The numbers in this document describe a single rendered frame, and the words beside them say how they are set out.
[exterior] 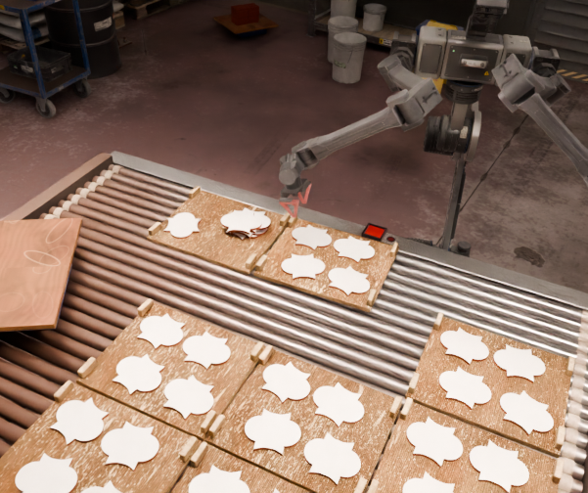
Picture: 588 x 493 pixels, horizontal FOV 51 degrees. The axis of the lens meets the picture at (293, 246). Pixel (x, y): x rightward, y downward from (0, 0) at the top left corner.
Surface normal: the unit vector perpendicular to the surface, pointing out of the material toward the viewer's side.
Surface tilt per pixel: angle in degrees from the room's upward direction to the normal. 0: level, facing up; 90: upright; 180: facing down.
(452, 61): 90
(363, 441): 0
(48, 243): 0
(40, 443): 0
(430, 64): 90
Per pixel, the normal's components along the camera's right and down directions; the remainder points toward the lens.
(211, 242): 0.04, -0.78
